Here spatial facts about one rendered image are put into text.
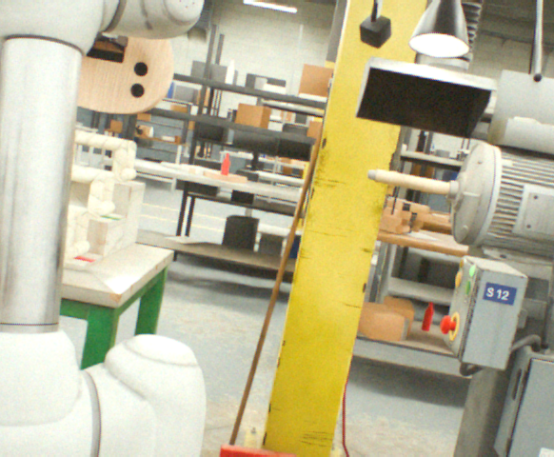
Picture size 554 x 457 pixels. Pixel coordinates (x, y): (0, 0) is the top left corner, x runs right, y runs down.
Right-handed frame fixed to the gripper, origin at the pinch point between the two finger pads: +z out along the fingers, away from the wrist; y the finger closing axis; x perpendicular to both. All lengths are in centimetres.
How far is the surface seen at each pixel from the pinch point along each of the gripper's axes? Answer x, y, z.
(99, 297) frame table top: -55, 22, -48
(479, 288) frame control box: -39, 96, -45
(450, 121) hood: -4, 93, 4
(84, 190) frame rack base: -39.3, 1.9, -5.2
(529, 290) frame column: -41, 114, -21
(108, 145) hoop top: -26.5, 5.5, -3.0
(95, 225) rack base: -45, 11, -21
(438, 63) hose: 9, 85, -7
